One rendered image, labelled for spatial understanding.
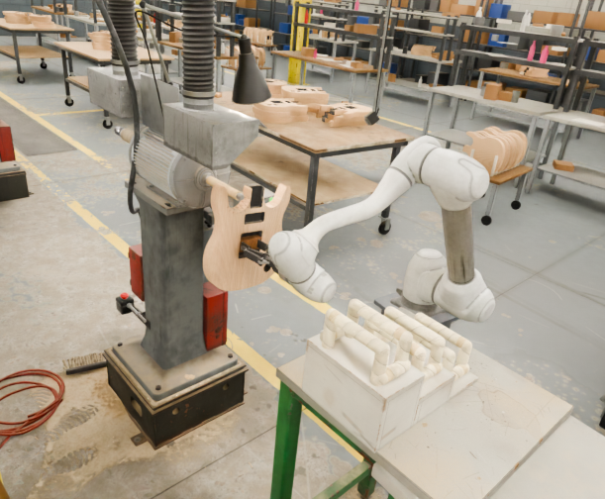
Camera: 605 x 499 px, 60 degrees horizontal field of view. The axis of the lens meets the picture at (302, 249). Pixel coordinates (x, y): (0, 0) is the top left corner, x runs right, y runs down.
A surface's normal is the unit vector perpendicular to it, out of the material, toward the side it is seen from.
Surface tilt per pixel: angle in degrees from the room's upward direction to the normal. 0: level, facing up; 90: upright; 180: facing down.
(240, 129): 90
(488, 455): 0
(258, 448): 0
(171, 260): 90
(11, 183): 90
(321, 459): 0
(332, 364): 90
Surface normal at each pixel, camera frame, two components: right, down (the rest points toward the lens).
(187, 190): 0.56, 0.47
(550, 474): 0.09, -0.89
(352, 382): -0.75, 0.23
